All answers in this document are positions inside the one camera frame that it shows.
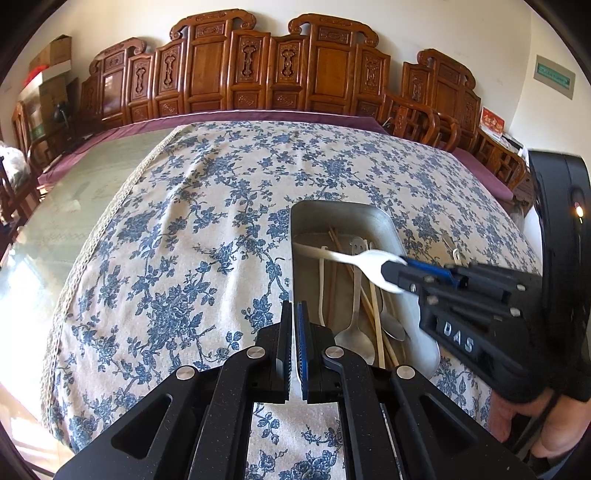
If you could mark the carved wooden armchair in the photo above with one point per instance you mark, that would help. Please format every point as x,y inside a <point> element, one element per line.
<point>443,87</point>

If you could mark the large white spoon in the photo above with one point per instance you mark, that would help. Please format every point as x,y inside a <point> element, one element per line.
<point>364,261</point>

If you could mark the stacked cardboard boxes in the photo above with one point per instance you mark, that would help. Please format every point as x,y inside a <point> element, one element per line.
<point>48,74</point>

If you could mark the square purple seat cushion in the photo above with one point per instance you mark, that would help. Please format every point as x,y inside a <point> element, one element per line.
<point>480,168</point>

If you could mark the dark wooden chopstick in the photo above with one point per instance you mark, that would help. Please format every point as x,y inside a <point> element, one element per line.
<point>369,310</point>

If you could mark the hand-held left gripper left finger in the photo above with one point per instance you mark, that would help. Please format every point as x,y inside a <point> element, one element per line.
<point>272,364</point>

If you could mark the wooden chair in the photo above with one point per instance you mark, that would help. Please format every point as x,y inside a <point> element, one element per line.
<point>25,152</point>

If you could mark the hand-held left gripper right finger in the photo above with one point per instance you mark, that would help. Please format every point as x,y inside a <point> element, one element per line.
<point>302,346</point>

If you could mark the slim white spoon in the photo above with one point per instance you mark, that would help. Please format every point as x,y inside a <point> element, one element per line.
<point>322,286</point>

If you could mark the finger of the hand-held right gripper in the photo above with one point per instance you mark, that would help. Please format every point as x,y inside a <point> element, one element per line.
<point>397,277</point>
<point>429,268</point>

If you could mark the blue floral tablecloth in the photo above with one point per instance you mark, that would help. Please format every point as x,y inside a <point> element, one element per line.
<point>194,240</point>

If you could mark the green wall sign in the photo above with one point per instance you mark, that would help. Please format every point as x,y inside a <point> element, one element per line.
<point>554,76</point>

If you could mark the metal tray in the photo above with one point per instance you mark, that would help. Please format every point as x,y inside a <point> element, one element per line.
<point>341,217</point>

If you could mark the red desk calendar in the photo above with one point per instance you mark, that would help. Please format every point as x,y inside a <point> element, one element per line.
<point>491,123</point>

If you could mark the person's right hand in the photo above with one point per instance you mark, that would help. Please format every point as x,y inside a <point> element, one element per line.
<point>563,429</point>

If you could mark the carved wooden sofa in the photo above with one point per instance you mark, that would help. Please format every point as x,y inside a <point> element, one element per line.
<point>258,64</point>

